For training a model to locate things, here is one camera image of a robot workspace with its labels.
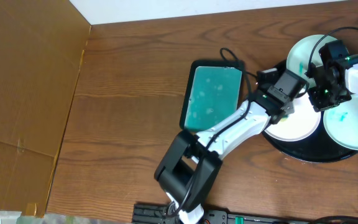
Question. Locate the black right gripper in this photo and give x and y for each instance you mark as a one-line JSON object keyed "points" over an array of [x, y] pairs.
{"points": [[323, 101]]}

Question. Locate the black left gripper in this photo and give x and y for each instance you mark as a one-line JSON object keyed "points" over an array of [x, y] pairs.
{"points": [[282, 109]]}

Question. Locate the green rectangular water tray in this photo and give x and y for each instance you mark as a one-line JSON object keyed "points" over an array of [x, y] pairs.
{"points": [[213, 93]]}

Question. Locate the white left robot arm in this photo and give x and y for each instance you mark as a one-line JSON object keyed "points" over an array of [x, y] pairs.
{"points": [[192, 162]]}

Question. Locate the black round tray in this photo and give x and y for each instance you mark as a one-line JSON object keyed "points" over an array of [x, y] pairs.
{"points": [[317, 148]]}

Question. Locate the green yellow sponge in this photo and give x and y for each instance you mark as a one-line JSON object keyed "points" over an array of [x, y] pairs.
{"points": [[284, 118]]}

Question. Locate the brown cardboard panel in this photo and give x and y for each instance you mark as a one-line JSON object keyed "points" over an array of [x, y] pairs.
{"points": [[41, 50]]}

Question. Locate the white plate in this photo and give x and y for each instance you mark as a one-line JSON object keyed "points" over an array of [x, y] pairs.
{"points": [[299, 125]]}

